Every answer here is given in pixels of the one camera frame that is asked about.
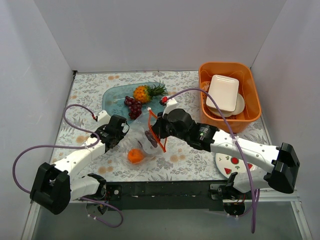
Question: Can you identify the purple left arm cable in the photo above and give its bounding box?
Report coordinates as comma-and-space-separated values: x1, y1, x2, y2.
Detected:
12, 104, 125, 228

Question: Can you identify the watermelon pattern round plate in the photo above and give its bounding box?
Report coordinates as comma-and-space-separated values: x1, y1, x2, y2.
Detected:
214, 153, 247, 179

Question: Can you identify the purple fake grape bunch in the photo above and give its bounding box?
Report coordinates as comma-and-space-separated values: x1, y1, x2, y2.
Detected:
138, 130, 158, 149
124, 96, 142, 120

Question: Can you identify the teal transparent plastic tray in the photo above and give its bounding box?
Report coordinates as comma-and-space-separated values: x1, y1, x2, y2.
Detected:
102, 82, 168, 124

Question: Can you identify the fake orange fruit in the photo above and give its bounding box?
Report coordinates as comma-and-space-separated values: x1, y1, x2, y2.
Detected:
127, 148, 145, 164

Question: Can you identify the orange plastic basket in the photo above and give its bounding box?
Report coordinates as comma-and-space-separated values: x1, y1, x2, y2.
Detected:
198, 61, 262, 133

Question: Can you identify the clear zip top bag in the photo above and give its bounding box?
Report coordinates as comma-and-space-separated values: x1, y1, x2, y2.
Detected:
123, 107, 167, 165

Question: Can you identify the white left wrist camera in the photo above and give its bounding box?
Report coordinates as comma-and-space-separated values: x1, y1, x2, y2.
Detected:
96, 110, 111, 125

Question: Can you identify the aluminium frame rail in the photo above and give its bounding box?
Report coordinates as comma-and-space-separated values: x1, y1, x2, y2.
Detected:
249, 181, 313, 240

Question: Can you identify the white rectangular plate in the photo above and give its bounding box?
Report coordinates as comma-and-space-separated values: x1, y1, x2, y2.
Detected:
208, 74, 239, 112

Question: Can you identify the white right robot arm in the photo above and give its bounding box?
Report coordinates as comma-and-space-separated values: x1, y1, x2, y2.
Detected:
150, 108, 300, 199

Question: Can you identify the fake pineapple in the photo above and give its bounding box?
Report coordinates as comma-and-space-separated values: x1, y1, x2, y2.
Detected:
133, 84, 167, 104

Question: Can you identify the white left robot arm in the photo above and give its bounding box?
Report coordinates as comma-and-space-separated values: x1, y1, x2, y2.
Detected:
29, 115, 127, 215

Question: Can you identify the cream round plate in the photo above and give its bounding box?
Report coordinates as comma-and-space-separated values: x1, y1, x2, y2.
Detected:
208, 93, 245, 118

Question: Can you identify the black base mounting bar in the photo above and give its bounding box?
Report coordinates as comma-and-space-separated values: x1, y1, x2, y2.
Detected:
89, 180, 251, 216

